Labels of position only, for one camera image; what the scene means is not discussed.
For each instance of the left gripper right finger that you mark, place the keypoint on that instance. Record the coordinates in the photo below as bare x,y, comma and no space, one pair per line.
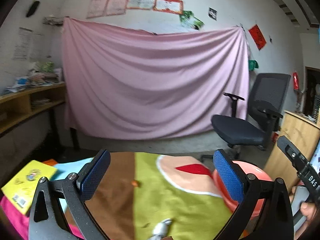
275,220

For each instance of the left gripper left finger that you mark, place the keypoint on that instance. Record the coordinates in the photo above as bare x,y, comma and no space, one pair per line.
47,219

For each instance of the grey wrapper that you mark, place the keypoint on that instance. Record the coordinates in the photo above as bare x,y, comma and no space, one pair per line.
161,229

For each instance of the person's right hand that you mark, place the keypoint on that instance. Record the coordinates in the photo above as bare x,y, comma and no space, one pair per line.
303,209

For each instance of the wooden cabinet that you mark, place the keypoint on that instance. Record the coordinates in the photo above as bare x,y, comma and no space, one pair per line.
304,134

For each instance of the yellow booklet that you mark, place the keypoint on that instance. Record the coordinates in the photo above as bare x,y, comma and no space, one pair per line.
20,189

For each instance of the black office chair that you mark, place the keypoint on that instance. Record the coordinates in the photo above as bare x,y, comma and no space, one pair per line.
265,103

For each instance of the red hanging ornament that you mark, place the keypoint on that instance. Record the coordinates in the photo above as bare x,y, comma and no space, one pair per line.
295,81

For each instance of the colourful patchwork blanket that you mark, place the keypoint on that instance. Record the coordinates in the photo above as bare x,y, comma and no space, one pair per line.
139,190

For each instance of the pile of papers on shelf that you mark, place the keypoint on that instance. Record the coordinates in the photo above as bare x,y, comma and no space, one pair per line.
41,74

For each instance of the pink hanging sheet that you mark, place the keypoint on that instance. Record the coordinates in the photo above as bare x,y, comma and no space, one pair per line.
133,85

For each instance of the wooden wall shelf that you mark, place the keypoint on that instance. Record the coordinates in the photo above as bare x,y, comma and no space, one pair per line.
17,108

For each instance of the green wall basket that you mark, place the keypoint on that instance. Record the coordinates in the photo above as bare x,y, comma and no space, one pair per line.
252,65

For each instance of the red paper wall diamond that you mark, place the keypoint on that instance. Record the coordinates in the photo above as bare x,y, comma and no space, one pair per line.
257,36

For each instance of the green photo on wall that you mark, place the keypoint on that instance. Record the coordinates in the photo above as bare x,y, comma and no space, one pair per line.
188,20

